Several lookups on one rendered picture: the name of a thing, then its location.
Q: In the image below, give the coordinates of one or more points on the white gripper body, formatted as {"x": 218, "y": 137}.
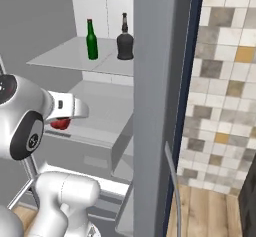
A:
{"x": 76, "y": 107}

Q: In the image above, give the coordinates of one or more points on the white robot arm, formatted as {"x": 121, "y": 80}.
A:
{"x": 23, "y": 114}

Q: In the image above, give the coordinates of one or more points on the grey fridge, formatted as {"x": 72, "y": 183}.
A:
{"x": 83, "y": 114}

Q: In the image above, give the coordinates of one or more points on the dark cabinet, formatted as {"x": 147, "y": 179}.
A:
{"x": 248, "y": 201}

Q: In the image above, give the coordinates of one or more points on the green beer bottle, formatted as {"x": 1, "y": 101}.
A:
{"x": 92, "y": 44}

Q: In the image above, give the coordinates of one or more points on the black liquor bottle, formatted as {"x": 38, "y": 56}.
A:
{"x": 125, "y": 44}

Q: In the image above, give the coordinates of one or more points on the red bell pepper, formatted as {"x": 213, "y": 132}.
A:
{"x": 60, "y": 123}

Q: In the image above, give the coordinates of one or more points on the grey fridge door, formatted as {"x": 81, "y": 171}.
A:
{"x": 156, "y": 107}

